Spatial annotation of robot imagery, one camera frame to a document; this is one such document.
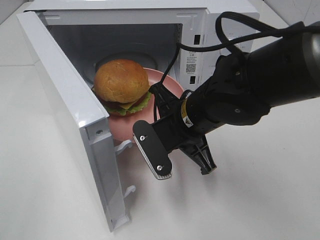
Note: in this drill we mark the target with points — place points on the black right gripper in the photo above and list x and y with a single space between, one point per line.
169 132

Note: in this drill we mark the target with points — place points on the pink speckled plate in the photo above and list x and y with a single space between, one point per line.
121 127

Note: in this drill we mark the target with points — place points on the burger with lettuce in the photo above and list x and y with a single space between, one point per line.
122 86

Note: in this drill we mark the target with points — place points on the white microwave door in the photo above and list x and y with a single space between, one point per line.
82 120

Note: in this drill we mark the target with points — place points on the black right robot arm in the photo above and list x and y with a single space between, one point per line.
243 89

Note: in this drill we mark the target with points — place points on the warning label sticker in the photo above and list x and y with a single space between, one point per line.
191 61

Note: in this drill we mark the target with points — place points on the glass microwave turntable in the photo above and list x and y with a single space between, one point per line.
144 59

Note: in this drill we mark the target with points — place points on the white microwave oven body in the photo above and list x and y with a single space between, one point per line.
85 29

